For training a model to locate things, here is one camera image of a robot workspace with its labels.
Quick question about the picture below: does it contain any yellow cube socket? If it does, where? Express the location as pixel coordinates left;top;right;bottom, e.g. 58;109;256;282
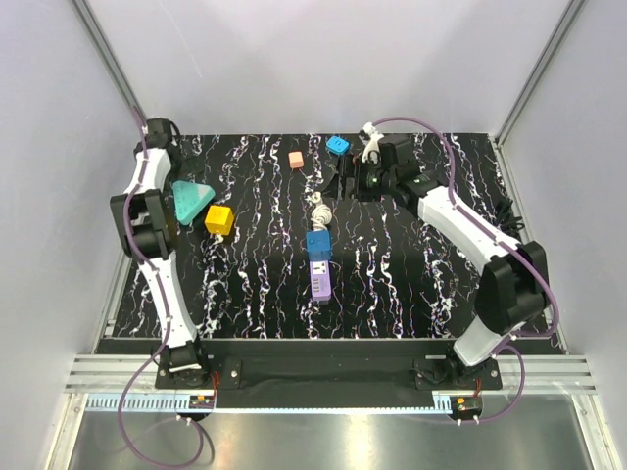
205;205;234;236

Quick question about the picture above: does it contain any teal triangular power socket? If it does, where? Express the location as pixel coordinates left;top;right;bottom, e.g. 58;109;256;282
172;180;216;225

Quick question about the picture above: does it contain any salmon pink small adapter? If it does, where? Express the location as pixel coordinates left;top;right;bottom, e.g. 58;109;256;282
288;151;305;169

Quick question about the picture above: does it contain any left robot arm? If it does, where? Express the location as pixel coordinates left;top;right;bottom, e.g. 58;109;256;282
110;117;212;388

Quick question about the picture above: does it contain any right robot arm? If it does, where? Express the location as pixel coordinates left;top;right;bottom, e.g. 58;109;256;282
323;132;550;389

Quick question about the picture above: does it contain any light blue small adapter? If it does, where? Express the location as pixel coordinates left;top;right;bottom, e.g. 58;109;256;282
325;135;350;156

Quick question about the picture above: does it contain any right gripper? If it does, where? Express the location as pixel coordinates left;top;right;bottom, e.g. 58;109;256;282
320;154;396;203

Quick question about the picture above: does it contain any blue cube plug adapter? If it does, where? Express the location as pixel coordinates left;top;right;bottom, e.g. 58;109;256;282
306;230;332;262

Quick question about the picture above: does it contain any white coiled cable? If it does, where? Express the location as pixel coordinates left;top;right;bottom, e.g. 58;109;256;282
309;192;332;232

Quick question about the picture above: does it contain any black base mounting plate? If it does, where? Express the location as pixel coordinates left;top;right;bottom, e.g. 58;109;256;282
149;339;502;391

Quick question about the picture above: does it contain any purple white power strip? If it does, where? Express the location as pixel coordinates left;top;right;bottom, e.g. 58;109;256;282
310;260;332;303

